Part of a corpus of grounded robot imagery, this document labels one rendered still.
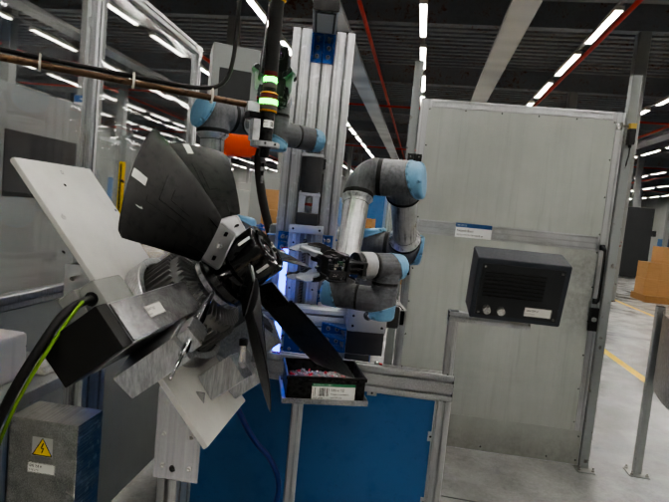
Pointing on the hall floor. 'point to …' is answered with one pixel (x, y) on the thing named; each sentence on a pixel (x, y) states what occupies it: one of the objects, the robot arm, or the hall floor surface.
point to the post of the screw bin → (293, 452)
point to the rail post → (438, 451)
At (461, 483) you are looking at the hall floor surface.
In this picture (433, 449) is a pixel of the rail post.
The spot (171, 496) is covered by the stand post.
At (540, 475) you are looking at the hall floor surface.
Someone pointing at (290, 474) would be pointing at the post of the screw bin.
